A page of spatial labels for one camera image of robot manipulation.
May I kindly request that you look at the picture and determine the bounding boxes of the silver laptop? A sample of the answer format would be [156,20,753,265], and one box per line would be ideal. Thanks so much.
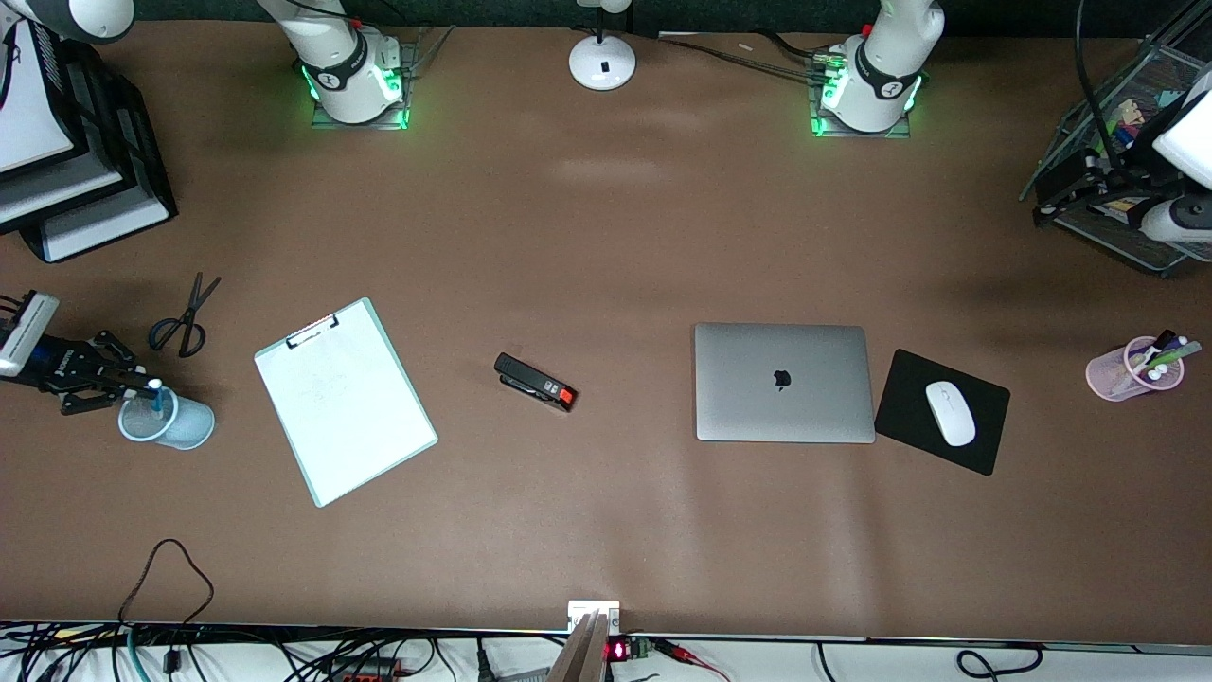
[694,322,877,444]

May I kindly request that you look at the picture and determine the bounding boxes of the purple black marker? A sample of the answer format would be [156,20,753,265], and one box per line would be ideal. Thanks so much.
[1132,329,1178,370]

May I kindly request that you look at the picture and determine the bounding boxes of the green marker in cup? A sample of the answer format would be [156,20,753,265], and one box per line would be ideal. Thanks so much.
[1143,341,1203,375]

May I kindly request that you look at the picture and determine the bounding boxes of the light blue pen cup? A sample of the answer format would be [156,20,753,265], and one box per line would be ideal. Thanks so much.
[118,384,216,451]

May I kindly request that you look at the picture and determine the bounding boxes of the pink translucent cup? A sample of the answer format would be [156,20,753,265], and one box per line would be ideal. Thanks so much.
[1086,336,1185,403]

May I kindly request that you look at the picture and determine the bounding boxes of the black stacked paper trays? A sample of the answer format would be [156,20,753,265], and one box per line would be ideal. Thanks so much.
[0,19,180,265]

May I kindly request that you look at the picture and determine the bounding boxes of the white computer mouse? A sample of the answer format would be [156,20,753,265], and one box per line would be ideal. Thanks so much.
[925,381,977,448]

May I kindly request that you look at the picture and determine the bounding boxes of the white clipboard green edge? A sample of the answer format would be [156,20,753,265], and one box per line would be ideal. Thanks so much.
[254,297,439,509]

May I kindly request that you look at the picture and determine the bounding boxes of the black mouse pad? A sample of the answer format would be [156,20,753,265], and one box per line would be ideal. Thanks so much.
[873,349,1011,476]

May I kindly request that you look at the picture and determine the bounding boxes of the black power strip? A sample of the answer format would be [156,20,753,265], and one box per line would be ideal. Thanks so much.
[322,657,401,682]

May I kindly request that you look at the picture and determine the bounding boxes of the black stapler red tip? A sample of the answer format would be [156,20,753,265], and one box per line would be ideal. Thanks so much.
[493,352,577,414]

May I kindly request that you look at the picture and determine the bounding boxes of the white lamp base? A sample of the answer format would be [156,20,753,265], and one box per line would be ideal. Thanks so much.
[568,0,637,92]

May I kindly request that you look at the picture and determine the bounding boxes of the white mounting block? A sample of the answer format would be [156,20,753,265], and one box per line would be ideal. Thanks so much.
[567,600,621,636]

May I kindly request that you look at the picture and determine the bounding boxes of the black wire mesh tray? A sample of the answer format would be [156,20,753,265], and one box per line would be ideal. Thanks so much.
[1021,38,1212,278]

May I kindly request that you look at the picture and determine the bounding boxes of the black handled scissors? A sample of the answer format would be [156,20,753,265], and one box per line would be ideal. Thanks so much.
[149,273,223,359]

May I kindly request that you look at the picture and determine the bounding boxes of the black braided cable loop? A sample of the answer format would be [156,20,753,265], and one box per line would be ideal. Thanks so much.
[118,538,215,628]

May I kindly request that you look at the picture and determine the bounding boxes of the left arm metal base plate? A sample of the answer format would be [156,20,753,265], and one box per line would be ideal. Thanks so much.
[810,99,913,140]

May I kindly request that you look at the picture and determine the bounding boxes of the black table cable bundle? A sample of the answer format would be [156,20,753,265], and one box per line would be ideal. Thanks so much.
[661,31,851,84]

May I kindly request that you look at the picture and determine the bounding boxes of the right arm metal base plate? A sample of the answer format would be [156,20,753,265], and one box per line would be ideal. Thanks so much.
[311,38,414,131]

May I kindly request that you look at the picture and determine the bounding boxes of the black coiled cable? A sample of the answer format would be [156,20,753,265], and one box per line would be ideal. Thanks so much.
[954,644,1044,679]

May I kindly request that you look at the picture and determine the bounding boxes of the grey camera pole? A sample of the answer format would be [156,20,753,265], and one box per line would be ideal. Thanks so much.
[547,611,612,682]

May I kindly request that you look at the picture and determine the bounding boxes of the red black wire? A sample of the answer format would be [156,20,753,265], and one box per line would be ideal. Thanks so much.
[653,638,732,682]

